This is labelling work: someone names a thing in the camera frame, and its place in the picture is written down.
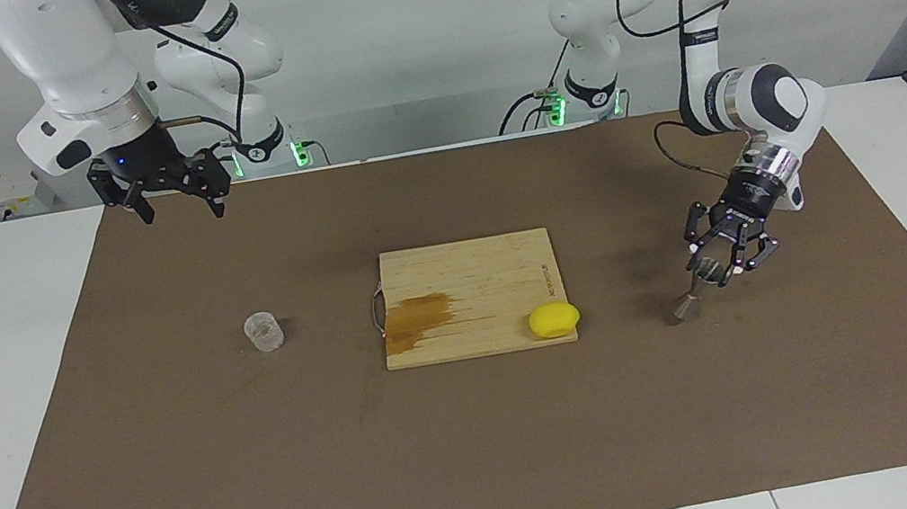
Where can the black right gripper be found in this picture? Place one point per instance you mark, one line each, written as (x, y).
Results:
(138, 159)

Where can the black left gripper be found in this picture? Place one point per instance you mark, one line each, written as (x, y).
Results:
(749, 194)

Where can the steel double jigger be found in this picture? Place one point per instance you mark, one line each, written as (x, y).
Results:
(687, 307)

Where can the clear plastic cup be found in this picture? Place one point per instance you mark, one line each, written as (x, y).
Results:
(264, 332)

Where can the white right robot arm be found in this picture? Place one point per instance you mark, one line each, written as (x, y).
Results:
(66, 52)

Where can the yellow lemon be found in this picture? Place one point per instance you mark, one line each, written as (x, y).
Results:
(555, 320)

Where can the bamboo cutting board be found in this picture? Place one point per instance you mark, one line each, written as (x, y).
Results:
(477, 287)

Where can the brown table mat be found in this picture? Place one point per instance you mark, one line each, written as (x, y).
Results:
(449, 455)

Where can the white wall socket box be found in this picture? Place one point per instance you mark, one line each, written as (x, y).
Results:
(3, 198)

